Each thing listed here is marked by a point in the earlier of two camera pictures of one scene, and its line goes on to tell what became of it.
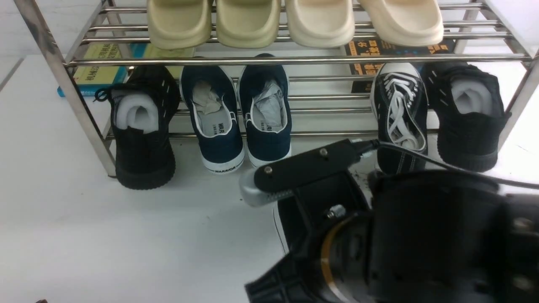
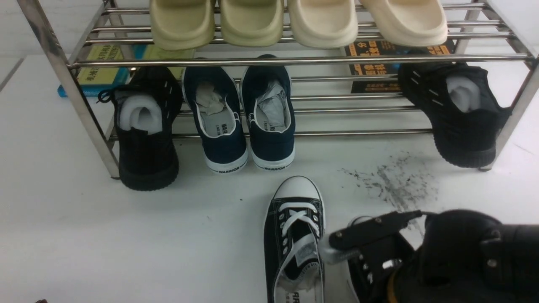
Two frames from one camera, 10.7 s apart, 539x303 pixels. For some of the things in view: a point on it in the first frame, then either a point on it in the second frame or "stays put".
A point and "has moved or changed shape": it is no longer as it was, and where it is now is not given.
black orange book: [369, 46] stays put
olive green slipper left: [180, 24] stays put
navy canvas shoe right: [263, 98] stays put
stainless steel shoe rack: [220, 69] stays put
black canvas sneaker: [400, 94] has moved or changed shape
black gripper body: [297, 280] → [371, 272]
